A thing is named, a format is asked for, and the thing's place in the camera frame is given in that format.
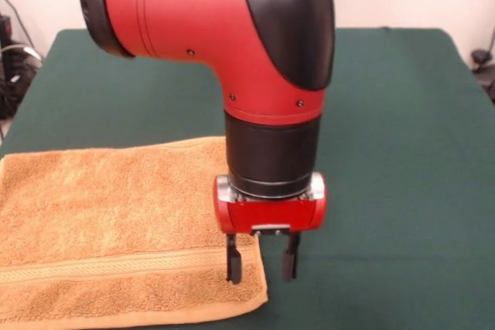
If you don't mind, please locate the dark green table cloth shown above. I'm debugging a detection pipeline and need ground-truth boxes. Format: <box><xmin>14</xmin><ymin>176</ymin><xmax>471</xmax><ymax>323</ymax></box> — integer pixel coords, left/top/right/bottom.
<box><xmin>0</xmin><ymin>26</ymin><xmax>495</xmax><ymax>330</ymax></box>

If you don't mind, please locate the dark grey curved stand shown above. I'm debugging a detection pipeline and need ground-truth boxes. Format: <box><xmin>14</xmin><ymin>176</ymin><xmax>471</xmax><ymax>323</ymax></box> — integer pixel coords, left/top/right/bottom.
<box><xmin>470</xmin><ymin>49</ymin><xmax>495</xmax><ymax>87</ymax></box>

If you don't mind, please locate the black equipment with cables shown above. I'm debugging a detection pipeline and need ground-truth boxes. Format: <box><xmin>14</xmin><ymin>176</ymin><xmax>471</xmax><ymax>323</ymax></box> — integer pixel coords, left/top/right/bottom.
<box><xmin>0</xmin><ymin>42</ymin><xmax>43</xmax><ymax>121</ymax></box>

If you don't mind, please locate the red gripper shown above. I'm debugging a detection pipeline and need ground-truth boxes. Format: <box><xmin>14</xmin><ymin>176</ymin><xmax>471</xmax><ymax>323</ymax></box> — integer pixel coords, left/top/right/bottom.
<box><xmin>213</xmin><ymin>189</ymin><xmax>328</xmax><ymax>285</ymax></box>

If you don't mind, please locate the orange terry towel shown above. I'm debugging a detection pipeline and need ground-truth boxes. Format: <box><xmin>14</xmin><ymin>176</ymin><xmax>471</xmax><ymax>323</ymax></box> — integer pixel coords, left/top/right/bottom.
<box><xmin>0</xmin><ymin>135</ymin><xmax>269</xmax><ymax>327</ymax></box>

